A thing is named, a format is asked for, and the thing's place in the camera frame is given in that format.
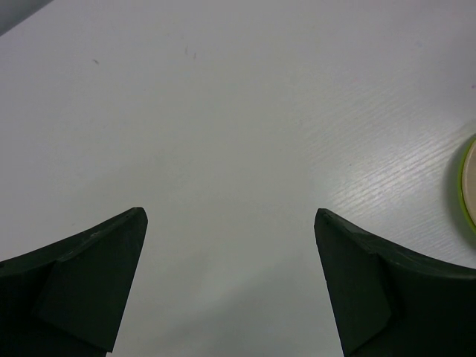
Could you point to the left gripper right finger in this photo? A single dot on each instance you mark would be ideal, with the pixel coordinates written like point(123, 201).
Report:
point(388, 300)

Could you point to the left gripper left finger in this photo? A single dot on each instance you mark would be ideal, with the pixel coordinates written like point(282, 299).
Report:
point(68, 298)

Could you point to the green plate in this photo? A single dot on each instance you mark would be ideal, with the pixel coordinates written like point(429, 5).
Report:
point(459, 188)

